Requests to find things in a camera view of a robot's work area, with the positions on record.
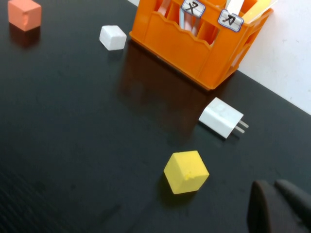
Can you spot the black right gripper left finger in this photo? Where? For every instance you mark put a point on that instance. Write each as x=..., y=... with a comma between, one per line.
x=264, y=211

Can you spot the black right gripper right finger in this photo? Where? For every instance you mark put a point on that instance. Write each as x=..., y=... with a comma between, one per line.
x=296, y=200

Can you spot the orange plastic cutlery holder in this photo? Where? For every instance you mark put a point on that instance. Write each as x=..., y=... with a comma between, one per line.
x=175, y=48

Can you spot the yellow foam cube with nick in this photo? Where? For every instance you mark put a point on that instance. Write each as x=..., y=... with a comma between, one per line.
x=187, y=173

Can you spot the white power adapter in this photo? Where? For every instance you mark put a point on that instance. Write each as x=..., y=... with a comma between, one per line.
x=221, y=117

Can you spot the paper label for knives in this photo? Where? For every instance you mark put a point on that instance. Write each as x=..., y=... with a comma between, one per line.
x=230, y=20

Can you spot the yellow plastic knife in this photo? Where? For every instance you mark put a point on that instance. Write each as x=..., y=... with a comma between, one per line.
x=255, y=11

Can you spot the white plastic knife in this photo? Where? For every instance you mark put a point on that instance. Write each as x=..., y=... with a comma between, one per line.
x=235, y=6

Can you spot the pale pink plastic fork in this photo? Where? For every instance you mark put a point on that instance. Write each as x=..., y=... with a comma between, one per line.
x=185, y=23

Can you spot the paper label for forks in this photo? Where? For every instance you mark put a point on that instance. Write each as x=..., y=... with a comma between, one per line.
x=193, y=7

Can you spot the white foam cube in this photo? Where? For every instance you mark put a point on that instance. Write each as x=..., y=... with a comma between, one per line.
x=112, y=37

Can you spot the salmon orange foam cube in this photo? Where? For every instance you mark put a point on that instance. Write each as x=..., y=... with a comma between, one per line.
x=24, y=14

